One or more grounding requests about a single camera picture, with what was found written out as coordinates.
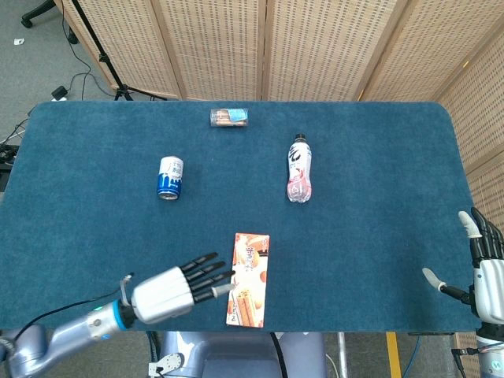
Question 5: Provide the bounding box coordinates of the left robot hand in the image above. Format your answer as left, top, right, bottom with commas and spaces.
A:
129, 251, 236, 324

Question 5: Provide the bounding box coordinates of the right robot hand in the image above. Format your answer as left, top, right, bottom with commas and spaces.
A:
421, 207, 504, 320

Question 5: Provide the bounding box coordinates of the orange biscuit roll box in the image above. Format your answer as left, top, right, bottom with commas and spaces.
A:
225, 232, 272, 328

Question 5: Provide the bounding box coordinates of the silver blue robot torso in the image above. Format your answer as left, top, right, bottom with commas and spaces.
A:
147, 331, 328, 378

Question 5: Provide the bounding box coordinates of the blue and white can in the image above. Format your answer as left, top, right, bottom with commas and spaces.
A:
157, 155, 185, 201

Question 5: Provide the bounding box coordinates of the blue felt table cover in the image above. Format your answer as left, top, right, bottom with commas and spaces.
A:
0, 101, 502, 334

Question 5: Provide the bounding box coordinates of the metal table leg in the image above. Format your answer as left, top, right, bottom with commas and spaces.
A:
337, 332, 350, 378

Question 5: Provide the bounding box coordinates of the clear bottle pink label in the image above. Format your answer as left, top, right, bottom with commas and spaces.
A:
286, 133, 315, 204

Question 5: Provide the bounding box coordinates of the clear biscuit stick container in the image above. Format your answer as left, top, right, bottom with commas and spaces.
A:
209, 107, 250, 129

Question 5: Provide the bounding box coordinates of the black floor equipment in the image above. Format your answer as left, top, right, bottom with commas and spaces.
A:
0, 144, 20, 189

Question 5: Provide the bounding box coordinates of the black tripod stand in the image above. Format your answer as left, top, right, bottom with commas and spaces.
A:
70, 0, 169, 102

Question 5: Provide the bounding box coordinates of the woven bamboo folding screen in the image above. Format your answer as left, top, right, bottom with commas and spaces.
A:
54, 0, 504, 378

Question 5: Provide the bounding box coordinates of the black office chair base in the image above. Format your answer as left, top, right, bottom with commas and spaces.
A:
21, 0, 79, 44

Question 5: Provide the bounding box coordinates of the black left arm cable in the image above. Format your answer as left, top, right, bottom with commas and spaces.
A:
15, 287, 121, 336

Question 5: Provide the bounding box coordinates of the black torso cable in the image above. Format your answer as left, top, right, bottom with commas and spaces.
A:
269, 332, 289, 378

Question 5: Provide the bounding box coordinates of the thin black floor cable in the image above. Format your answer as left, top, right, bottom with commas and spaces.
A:
61, 7, 115, 102

